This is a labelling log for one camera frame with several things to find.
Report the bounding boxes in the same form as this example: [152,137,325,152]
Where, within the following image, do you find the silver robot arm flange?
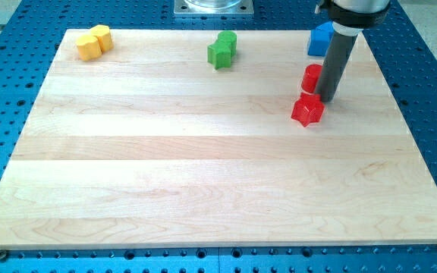
[315,0,390,36]

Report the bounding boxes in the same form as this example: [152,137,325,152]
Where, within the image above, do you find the light wooden board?
[0,29,437,249]

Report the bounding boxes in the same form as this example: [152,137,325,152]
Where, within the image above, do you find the green star block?
[207,41,231,70]

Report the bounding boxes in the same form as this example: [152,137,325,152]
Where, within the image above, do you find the red star block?
[291,93,325,127]

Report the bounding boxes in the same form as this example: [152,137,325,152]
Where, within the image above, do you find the green cylinder block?
[217,30,237,57]

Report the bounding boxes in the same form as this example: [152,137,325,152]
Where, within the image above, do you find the red cylinder block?
[300,64,322,93]

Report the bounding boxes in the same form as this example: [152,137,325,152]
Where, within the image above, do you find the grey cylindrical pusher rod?
[314,31,357,102]

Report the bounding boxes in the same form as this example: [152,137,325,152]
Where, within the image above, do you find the blue cube block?
[307,30,332,57]

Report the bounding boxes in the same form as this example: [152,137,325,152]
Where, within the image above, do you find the blue block behind rod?
[316,21,334,33]

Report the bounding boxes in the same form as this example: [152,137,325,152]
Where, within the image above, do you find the yellow hexagon block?
[90,24,114,52]

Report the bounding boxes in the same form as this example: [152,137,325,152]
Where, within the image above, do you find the yellow heart block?
[75,34,102,61]

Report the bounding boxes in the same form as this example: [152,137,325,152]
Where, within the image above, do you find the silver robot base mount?
[174,0,254,16]

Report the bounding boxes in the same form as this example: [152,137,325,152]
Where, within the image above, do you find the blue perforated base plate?
[0,1,437,272]

